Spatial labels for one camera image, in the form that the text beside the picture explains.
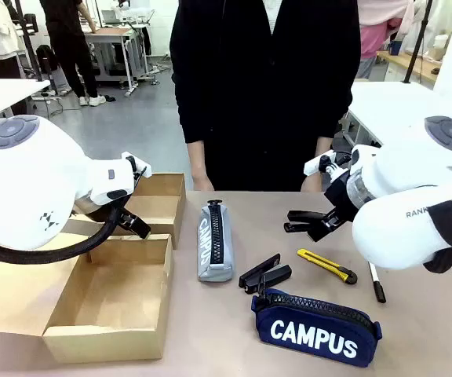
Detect black bag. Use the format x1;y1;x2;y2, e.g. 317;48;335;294
35;44;59;75

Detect person right forearm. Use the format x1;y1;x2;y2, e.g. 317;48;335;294
186;139;211;178

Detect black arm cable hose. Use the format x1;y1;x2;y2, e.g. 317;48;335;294
0;207;133;265
421;247;452;274

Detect white container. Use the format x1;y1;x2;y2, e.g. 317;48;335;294
432;34;450;60

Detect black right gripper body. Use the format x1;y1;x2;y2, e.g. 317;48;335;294
323;170;363;223

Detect person left forearm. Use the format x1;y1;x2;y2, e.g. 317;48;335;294
314;136;334;157

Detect person torso black clothes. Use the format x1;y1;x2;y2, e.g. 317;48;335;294
169;0;363;192

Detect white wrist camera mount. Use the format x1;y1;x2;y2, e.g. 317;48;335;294
122;152;153;184
303;150;353;178

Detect white table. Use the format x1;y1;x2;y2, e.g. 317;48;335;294
0;79;51;127
345;80;443;148

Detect person right hand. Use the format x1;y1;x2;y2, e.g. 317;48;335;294
192;172;216;192

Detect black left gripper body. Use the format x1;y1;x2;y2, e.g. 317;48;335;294
72;192;133;228

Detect black right arm strap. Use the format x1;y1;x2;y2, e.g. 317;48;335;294
425;199;452;252

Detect white frame brown top desk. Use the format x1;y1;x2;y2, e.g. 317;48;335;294
83;24;145;98

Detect black tripod pole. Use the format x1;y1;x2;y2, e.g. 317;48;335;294
402;0;435;85
13;0;57;84

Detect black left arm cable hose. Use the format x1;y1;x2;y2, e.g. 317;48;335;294
0;207;133;265

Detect grey CAMPUS pencil case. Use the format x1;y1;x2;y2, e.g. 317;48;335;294
196;199;236;284

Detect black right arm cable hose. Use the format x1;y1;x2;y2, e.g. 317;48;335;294
421;247;452;274

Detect white marker black cap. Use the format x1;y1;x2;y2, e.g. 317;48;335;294
367;261;388;305

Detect yellow utility knife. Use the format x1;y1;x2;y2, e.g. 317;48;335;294
297;248;359;285

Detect bystander in pink top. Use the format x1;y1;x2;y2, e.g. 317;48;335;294
357;0;416;80

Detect bystander in black clothes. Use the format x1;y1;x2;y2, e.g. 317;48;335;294
38;0;108;108

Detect navy CAMPUS pencil case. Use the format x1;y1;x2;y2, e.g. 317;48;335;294
251;274;384;368

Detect open cardboard box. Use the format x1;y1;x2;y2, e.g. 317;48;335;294
68;172;188;251
0;234;174;364

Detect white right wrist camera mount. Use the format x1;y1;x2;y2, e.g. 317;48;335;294
303;150;353;178

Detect person left hand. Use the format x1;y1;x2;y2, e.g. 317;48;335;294
301;174;325;193

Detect wooden counter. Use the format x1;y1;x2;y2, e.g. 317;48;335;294
377;49;439;84

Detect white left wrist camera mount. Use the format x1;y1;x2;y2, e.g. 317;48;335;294
122;152;153;184

